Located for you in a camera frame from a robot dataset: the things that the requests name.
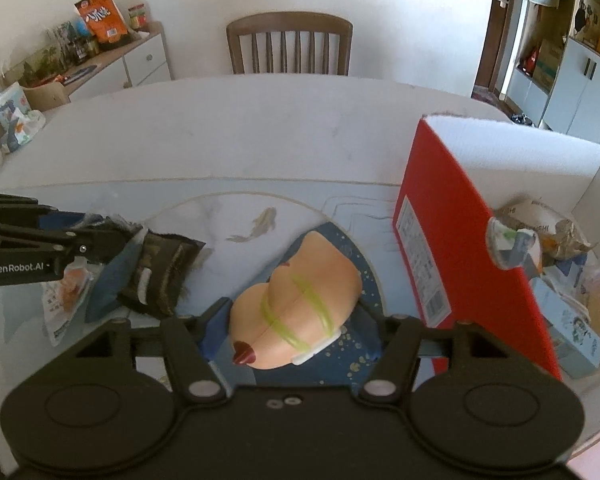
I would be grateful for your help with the orange snack bag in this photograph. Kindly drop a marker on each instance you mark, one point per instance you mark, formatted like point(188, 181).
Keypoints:
point(104, 21)

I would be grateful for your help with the light blue tissue packet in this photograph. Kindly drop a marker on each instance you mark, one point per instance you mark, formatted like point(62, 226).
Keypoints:
point(576, 345)

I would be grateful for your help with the dark snack bag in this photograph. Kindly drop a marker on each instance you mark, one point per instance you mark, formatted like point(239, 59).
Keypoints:
point(159, 272)

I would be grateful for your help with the brown wooden chair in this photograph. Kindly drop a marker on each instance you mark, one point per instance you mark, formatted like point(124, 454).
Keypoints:
point(290, 42)

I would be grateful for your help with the small white printed bag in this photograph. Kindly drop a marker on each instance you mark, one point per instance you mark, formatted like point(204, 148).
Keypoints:
point(19, 120)

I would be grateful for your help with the red white cardboard box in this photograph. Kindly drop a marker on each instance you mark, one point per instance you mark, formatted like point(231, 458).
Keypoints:
point(475, 199)

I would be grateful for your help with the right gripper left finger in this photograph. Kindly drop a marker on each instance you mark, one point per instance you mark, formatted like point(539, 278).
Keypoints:
point(189, 344)

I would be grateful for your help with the clear orange snack packet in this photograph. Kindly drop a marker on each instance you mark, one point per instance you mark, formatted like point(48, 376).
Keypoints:
point(62, 299)

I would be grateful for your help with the white grey wall cabinet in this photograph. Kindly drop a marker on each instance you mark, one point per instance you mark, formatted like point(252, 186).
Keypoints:
point(555, 83)

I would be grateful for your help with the red lidded jar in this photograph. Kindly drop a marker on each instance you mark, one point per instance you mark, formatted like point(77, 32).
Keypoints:
point(138, 18)

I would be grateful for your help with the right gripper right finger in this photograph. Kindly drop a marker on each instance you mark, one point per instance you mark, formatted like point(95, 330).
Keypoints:
point(392, 377)

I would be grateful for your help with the brown wooden door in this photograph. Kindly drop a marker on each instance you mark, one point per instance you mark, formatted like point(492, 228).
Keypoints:
point(491, 56)

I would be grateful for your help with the white sideboard cabinet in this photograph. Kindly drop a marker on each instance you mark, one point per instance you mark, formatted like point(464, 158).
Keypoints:
point(45, 80)

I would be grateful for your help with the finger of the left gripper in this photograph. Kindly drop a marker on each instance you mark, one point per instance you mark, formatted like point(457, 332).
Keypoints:
point(113, 278)
point(69, 221)

